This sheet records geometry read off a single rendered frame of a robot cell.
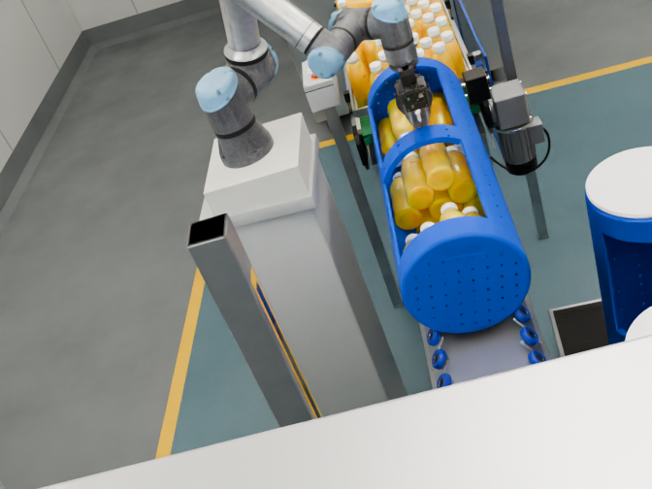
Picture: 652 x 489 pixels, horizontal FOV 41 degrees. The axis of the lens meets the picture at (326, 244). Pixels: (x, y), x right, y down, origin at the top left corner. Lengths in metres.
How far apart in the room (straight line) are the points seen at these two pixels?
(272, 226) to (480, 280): 0.67
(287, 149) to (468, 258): 0.66
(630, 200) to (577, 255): 1.48
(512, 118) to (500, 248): 1.22
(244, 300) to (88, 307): 3.15
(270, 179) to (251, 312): 0.98
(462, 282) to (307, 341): 0.81
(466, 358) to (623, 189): 0.56
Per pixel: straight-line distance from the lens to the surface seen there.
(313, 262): 2.41
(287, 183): 2.26
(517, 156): 3.14
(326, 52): 1.98
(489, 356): 1.99
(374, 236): 3.35
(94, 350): 4.13
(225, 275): 1.27
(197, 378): 3.68
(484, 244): 1.86
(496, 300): 1.96
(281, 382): 1.41
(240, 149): 2.31
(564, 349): 3.05
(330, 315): 2.54
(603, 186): 2.21
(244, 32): 2.28
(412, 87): 2.11
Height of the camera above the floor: 2.35
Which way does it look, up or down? 35 degrees down
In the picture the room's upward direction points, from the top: 22 degrees counter-clockwise
